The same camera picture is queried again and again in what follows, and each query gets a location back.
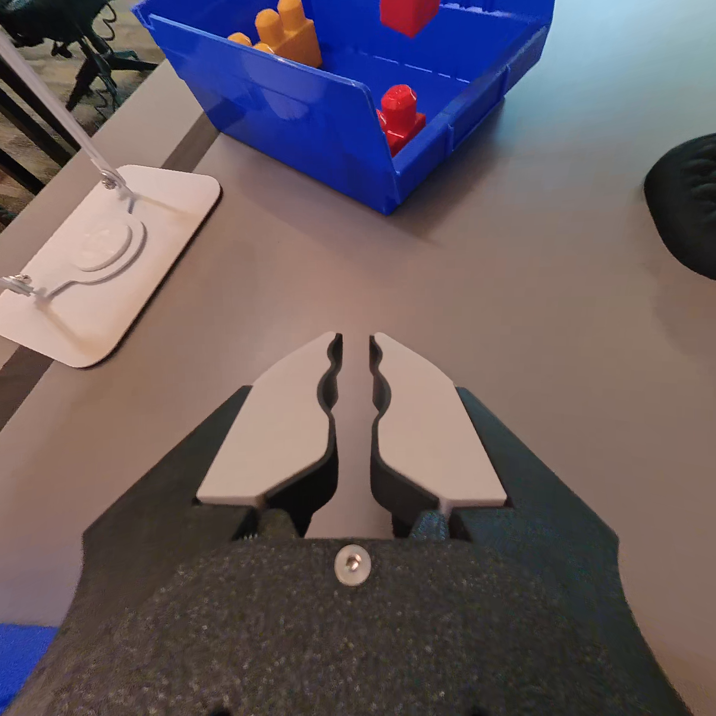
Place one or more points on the wooden desk behind stand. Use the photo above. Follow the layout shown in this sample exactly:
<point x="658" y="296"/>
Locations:
<point x="33" y="120"/>

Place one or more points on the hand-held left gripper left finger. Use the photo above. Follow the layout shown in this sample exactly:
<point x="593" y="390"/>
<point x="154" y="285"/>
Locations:
<point x="268" y="442"/>

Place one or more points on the blue bin with block pile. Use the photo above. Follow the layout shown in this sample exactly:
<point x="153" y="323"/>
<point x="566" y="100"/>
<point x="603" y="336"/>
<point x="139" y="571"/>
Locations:
<point x="291" y="123"/>

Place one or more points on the instruction sheet on white stand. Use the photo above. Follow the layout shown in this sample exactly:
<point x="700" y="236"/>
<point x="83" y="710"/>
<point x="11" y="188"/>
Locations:
<point x="100" y="268"/>

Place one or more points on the blue bin for built steps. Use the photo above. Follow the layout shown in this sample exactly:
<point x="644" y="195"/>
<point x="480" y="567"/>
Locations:
<point x="22" y="654"/>

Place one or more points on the black rounded pad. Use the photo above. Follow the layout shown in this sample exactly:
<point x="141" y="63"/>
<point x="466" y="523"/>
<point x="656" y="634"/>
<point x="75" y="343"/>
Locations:
<point x="688" y="207"/>

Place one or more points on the black office chair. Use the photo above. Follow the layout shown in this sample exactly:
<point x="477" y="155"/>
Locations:
<point x="56" y="22"/>

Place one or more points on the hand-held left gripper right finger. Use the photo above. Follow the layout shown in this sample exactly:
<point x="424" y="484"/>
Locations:
<point x="436" y="442"/>

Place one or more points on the red mega block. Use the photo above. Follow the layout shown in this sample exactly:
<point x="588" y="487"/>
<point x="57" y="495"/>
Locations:
<point x="400" y="126"/>
<point x="408" y="17"/>

